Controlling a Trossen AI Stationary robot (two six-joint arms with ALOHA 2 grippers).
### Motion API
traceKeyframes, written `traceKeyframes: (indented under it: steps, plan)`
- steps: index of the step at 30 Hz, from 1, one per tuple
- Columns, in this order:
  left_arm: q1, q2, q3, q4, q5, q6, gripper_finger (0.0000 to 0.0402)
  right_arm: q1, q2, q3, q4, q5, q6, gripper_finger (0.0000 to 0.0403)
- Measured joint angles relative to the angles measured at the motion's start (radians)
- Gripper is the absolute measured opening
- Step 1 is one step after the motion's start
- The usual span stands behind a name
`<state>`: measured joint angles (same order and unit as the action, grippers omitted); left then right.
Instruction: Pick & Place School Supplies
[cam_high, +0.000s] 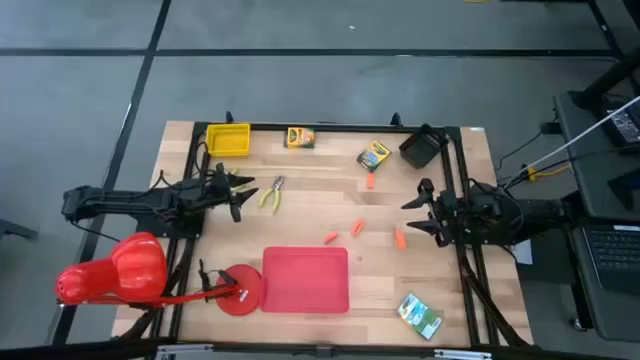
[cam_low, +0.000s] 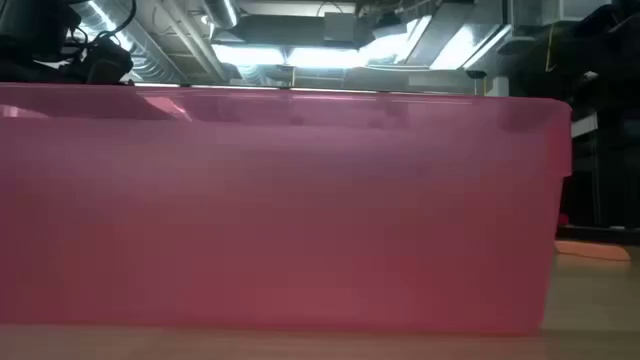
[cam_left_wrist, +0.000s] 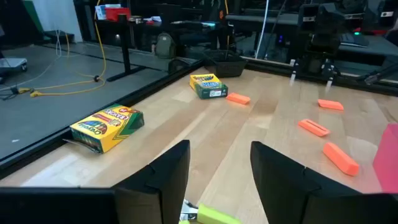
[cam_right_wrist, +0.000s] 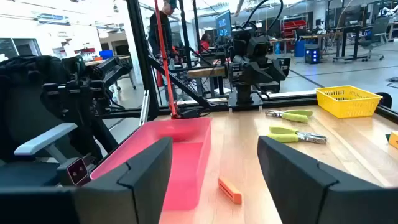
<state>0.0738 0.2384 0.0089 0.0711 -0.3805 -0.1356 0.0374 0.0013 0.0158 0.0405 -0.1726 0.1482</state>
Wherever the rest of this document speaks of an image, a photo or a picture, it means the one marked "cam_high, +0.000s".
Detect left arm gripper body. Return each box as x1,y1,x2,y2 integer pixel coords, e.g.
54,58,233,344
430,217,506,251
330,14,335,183
198,162,244,225

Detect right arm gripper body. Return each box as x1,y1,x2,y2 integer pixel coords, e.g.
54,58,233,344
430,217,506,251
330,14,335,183
420,177,464,249

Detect yellow-handled pliers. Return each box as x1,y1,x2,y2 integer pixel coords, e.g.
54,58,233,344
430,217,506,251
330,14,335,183
257,175,287,215

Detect yellow washable Crayola crayon box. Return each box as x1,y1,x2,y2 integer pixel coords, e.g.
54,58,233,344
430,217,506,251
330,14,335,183
356,140,393,173

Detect green yellow Crayola crayon box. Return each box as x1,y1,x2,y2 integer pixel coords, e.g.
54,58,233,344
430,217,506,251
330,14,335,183
283,126,317,150

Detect green white card box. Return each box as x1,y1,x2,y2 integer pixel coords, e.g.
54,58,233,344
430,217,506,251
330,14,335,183
396,292,444,342

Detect yellow plastic bin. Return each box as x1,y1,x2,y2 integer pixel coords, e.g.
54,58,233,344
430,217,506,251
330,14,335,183
205,123,252,158

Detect black orange device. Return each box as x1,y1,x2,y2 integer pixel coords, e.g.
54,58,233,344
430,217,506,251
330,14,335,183
398,123,450,170

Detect white paper sheet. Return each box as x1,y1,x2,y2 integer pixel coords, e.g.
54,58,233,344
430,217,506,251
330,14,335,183
512,239,534,266

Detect red plastic tray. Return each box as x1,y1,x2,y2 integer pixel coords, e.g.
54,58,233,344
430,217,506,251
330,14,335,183
259,245,351,315

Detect red desk lamp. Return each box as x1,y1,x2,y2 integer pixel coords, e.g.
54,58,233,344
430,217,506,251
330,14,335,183
53,230,263,318

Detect gray side desk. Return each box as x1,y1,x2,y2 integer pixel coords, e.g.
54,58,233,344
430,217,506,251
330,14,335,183
552,89,640,221

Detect black laptop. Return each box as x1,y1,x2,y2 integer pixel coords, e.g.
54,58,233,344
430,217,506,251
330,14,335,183
582,223,640,296

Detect black device with label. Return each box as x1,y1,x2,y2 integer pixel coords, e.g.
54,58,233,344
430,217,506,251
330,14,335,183
592,97,640,149

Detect dark furniture leg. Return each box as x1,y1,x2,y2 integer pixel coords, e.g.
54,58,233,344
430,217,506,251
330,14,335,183
0,218,39,242

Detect black crossbar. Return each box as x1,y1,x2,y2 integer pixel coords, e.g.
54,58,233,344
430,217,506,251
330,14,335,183
0,335,640,360

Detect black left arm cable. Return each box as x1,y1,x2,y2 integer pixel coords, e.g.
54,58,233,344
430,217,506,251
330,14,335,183
148,168,176,192

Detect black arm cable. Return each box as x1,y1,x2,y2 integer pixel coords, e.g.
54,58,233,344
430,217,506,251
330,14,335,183
467,177,525,236
148,168,176,192

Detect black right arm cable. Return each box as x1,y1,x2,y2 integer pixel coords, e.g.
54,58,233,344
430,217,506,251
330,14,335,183
467,177,525,236

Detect black lamp cable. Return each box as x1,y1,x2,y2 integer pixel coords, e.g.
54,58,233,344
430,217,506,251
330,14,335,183
197,258,239,303

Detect yellow cable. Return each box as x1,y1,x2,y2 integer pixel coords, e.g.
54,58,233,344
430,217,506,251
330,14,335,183
526,163,572,183

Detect black aluminium table frame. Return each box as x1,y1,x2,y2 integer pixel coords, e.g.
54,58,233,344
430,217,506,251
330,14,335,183
119,119,534,351

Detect silver metal bracket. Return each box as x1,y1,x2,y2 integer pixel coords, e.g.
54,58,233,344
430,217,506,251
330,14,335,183
155,343,215,360
433,348,494,360

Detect white cable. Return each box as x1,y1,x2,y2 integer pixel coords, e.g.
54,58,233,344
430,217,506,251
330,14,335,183
504,95,640,190

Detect black diagonal post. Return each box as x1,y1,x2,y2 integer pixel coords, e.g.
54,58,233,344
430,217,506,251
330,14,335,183
569,47,640,111

